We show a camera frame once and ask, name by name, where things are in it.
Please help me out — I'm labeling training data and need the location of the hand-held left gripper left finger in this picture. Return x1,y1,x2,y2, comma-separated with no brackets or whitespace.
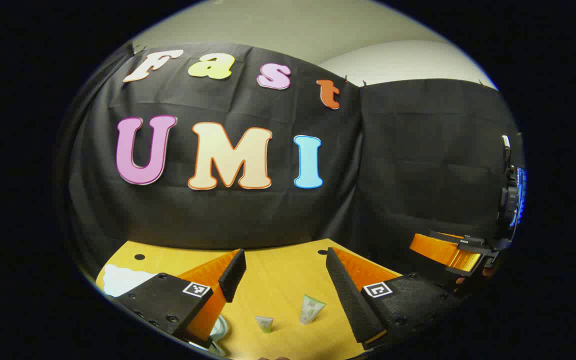
114,248,248,349

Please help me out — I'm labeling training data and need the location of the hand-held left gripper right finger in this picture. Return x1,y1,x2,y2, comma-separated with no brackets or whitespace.
325,247,466,351

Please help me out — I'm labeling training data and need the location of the silver-green cosmetic tube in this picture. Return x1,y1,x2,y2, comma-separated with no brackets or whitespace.
298,294,327,326

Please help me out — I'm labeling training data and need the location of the pale blue suitcase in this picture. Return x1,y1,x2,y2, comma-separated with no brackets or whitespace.
99,264,229,357

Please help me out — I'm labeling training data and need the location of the black backdrop cloth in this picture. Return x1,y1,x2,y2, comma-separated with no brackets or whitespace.
55,42,524,301

